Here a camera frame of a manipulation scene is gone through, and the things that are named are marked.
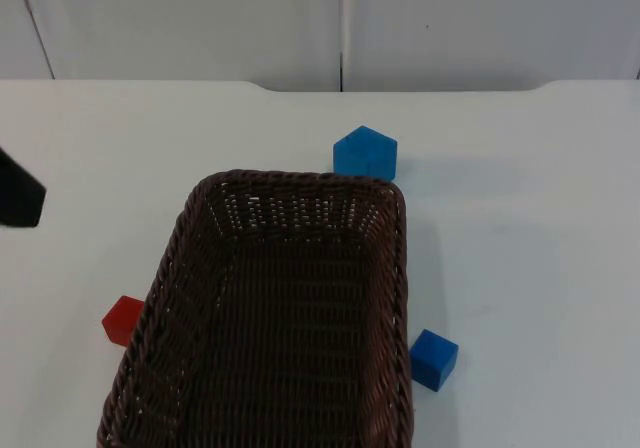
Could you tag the small red cube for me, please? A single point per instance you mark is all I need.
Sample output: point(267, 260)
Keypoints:
point(120, 319)

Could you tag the dark brown wicker basket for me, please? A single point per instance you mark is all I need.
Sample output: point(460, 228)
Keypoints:
point(280, 318)

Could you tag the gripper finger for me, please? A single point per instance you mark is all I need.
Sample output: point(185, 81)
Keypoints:
point(19, 200)

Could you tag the small blue cube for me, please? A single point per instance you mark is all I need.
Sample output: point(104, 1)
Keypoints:
point(433, 360)

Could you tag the large blue block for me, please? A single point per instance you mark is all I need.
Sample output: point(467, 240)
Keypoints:
point(364, 153)

